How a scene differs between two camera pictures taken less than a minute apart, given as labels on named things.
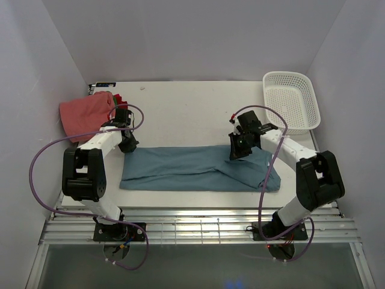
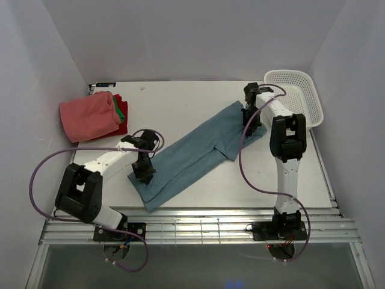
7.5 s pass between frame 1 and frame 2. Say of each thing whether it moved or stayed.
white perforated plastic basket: stayed
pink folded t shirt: stayed
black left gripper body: moved
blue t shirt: moved
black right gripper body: moved
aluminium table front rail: stayed
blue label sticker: stayed
